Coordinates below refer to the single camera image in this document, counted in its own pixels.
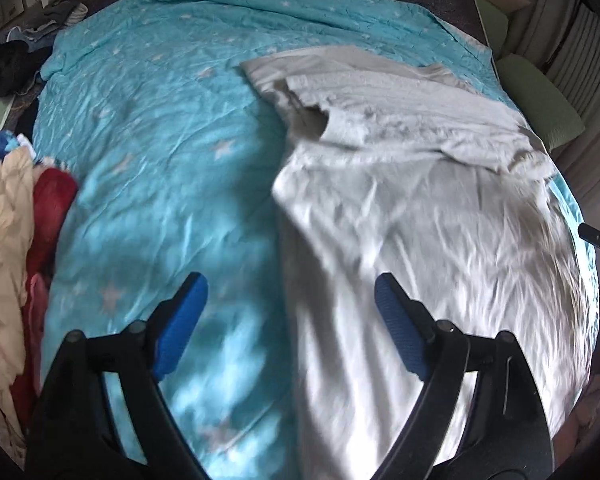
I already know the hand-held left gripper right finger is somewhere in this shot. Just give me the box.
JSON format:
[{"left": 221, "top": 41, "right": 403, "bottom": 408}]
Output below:
[{"left": 374, "top": 272, "right": 556, "bottom": 480}]

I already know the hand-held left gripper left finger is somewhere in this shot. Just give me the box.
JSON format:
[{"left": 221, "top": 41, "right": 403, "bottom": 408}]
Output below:
[{"left": 25, "top": 272, "right": 211, "bottom": 480}]

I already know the white t-shirt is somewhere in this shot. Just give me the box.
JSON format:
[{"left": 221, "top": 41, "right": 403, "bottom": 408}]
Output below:
[{"left": 240, "top": 45, "right": 588, "bottom": 480}]

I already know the pile of dark clothes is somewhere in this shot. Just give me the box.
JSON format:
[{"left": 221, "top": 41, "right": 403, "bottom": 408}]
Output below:
[{"left": 5, "top": 0, "right": 88, "bottom": 46}]

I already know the large green pillow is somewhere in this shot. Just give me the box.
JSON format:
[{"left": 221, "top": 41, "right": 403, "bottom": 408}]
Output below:
[{"left": 495, "top": 52, "right": 583, "bottom": 151}]

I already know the red cloth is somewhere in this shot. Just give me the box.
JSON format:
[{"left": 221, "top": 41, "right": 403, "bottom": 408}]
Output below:
[{"left": 10, "top": 167, "right": 78, "bottom": 426}]

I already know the grey curtain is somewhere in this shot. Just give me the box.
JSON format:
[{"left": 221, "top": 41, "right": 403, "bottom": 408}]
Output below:
[{"left": 500, "top": 0, "right": 600, "bottom": 241}]

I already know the turquoise star-print quilt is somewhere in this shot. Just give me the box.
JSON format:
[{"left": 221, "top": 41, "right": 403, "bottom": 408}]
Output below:
[{"left": 30, "top": 0, "right": 598, "bottom": 480}]

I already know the cream cloth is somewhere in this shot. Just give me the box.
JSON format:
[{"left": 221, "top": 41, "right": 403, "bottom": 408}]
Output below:
[{"left": 0, "top": 147, "right": 36, "bottom": 441}]

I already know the small green pillow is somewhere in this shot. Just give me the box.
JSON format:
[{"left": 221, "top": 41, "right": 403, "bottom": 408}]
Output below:
[{"left": 475, "top": 0, "right": 511, "bottom": 56}]

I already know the blue star-print blanket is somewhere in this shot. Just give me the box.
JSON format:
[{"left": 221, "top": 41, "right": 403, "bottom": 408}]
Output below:
[{"left": 0, "top": 130, "right": 31, "bottom": 166}]

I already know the dark deer-print bed sheet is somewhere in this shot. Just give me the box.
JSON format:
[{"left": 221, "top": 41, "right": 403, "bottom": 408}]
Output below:
[{"left": 55, "top": 0, "right": 481, "bottom": 46}]

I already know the black cloth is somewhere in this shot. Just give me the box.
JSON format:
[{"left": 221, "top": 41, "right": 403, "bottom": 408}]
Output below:
[{"left": 0, "top": 40, "right": 31, "bottom": 98}]

